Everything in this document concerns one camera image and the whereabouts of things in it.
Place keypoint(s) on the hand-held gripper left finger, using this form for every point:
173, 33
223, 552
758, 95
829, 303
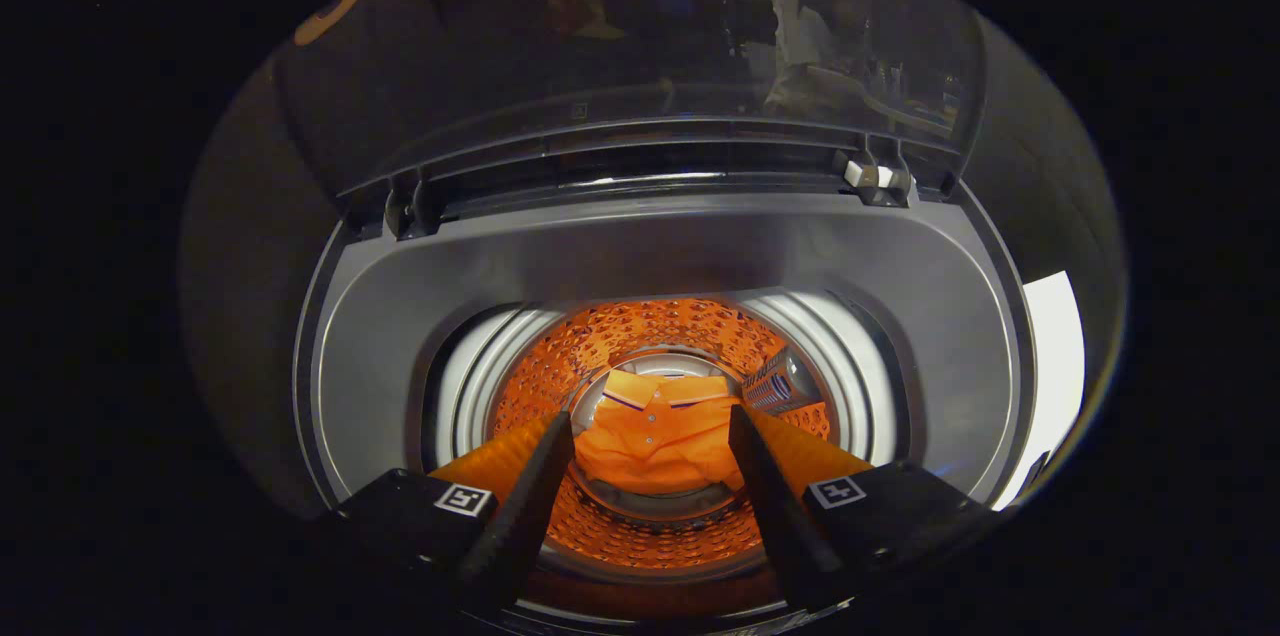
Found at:
525, 526

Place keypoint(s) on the grey washing machine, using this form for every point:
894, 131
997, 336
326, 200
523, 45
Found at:
650, 246

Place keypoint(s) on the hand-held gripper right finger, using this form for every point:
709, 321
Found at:
775, 516

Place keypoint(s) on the yellow polo shirt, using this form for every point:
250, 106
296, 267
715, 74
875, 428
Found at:
655, 436

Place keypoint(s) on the dark glass washing machine lid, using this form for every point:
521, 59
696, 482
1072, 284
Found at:
600, 46

